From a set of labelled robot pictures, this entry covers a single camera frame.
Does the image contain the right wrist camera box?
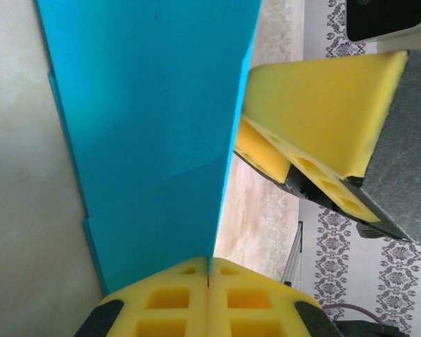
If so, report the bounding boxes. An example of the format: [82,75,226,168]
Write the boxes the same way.
[345,0,421,44]

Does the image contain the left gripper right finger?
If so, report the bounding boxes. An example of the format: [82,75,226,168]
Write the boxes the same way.
[208,258,341,337]

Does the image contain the aluminium table side rail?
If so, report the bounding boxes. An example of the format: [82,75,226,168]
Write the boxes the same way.
[281,220,305,289]

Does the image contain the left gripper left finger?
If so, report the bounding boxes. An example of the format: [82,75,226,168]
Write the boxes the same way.
[75,256,210,337]

